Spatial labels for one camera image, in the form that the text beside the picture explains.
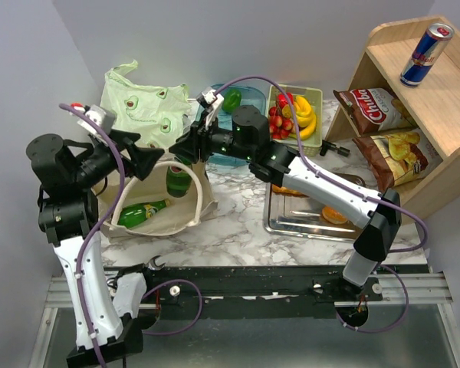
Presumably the wooden shelf unit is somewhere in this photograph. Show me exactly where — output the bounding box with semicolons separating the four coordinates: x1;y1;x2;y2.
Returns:
349;15;460;219

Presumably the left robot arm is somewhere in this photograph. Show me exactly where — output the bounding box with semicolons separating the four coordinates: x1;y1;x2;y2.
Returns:
26;130;163;367

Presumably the snack packet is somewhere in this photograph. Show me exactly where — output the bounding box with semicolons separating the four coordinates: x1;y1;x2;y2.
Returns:
353;128;442;192

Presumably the glazed donut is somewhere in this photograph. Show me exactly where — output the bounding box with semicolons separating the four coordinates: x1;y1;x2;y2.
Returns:
321;206;348;225

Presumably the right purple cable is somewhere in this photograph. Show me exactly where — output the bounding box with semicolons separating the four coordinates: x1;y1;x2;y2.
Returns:
214;75;429;254

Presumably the purple cable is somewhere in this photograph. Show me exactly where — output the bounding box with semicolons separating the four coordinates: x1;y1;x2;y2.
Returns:
59;102;128;368
214;75;429;254

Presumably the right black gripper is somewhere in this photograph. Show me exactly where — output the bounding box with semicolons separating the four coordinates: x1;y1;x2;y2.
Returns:
168;111;254;166

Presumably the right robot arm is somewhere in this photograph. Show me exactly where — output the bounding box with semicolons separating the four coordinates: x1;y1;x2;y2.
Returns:
169;105;401;301

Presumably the green plastic grocery bag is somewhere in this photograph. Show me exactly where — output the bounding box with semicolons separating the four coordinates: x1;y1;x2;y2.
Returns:
100;61;191;150

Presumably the red bull can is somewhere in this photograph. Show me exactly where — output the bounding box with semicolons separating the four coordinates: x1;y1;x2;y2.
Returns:
399;22;455;87

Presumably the yellow banana bunch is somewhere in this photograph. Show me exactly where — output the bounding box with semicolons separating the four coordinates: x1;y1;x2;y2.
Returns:
281;95;317;140

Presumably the brown chip bag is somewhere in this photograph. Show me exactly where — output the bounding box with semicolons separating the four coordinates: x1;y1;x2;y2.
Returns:
333;88;416;134

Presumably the green glass bottle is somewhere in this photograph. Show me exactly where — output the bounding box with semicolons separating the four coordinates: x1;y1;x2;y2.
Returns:
166;166;192;198
117;199;171;228

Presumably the beige canvas tote bag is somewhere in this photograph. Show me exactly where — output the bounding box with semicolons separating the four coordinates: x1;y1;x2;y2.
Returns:
101;155;217;238

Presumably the red apple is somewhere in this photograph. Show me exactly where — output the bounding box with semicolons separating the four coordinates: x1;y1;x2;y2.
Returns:
276;93;294;108

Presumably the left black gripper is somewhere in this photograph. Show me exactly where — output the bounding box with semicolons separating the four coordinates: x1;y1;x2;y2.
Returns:
74;126;165;186

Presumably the metal tray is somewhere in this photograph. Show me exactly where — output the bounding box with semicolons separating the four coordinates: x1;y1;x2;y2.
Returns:
263;184;361;242

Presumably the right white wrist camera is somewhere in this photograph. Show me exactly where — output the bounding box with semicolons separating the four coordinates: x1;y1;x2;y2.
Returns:
196;87;224;130

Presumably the green bell pepper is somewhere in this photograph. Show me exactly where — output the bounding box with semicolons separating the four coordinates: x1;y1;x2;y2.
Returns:
222;88;242;114

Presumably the bread loaf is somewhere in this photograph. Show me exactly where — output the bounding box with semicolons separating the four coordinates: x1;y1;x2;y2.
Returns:
271;184;307;197

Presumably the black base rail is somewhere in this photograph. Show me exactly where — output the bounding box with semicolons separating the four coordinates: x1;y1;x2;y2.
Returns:
134;265;383;320

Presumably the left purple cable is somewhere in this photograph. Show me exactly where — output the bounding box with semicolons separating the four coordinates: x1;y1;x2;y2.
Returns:
59;102;128;368

